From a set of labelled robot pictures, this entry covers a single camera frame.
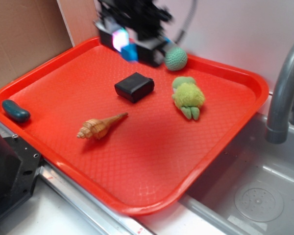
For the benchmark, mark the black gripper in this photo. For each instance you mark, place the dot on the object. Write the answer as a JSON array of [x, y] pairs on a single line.
[[144, 18]]

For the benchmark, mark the blue rectangular block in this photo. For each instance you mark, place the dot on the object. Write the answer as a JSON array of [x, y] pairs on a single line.
[[129, 52]]

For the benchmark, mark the black rectangular block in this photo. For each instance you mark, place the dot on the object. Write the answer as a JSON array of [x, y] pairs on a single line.
[[134, 87]]

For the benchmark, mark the green crocheted ball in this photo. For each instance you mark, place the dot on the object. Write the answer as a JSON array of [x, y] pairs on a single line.
[[176, 59]]

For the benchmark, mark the green plush turtle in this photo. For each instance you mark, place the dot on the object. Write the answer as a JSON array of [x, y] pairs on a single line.
[[187, 97]]

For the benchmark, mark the red plastic tray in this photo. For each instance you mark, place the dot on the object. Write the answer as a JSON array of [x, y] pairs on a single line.
[[151, 157]]

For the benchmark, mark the tan spiral seashell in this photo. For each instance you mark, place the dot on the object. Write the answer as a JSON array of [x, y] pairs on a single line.
[[99, 128]]

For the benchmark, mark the brown cardboard panel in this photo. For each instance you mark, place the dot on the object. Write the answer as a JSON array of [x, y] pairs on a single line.
[[31, 33]]

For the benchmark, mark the dark green bean-shaped object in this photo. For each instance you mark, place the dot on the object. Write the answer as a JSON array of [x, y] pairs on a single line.
[[15, 112]]

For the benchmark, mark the grey faucet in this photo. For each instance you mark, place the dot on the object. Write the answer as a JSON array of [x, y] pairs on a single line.
[[281, 110]]

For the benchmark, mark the grey sink basin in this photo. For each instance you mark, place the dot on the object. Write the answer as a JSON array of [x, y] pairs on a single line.
[[249, 188]]

